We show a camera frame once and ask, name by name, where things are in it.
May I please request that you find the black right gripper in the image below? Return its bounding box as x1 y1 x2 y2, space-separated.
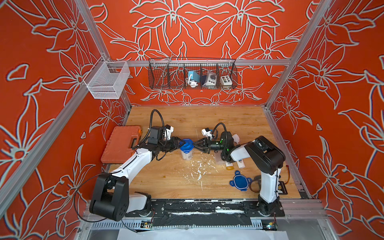
193 139 228 157

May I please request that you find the clear container blue lid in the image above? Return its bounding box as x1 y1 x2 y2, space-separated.
180 139 194 161
214 151 225 165

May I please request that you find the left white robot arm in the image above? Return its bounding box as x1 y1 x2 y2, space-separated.
89 137 186 222

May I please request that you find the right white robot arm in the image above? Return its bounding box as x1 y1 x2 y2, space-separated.
193 131 286 216

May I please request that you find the white round soap packet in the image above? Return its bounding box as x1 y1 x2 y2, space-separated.
233 134 240 144

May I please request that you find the white capped bottle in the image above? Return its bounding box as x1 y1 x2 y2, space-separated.
237 160 246 169

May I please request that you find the red plastic tool case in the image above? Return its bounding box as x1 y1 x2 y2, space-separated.
101 126 142 164

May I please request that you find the blue white item in basket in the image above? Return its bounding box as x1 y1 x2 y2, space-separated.
186 71 200 88

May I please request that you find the white button box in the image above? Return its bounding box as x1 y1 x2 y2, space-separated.
220 75 233 89

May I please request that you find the white round dial device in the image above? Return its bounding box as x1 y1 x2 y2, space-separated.
202 72 217 89

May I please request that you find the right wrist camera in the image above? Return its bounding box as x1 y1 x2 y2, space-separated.
202 128 213 140

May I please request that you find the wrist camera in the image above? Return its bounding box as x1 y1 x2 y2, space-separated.
202 128 213 140
149 125 174 140

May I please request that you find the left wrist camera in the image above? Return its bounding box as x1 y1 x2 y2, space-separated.
149 125 174 140

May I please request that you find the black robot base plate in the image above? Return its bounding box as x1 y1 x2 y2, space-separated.
124 199 286 218

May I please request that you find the black wire wall basket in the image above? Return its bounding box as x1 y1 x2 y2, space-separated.
148 57 238 90

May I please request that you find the clear acrylic wall bin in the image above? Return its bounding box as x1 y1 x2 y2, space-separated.
84 62 131 100

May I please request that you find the aluminium frame corner post left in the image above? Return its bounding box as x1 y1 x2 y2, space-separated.
75 1 132 112

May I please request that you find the aluminium frame corner post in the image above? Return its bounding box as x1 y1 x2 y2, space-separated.
265 0 332 110
75 1 132 112

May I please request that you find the aluminium frame corner post right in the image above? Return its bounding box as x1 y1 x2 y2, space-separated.
265 0 332 110

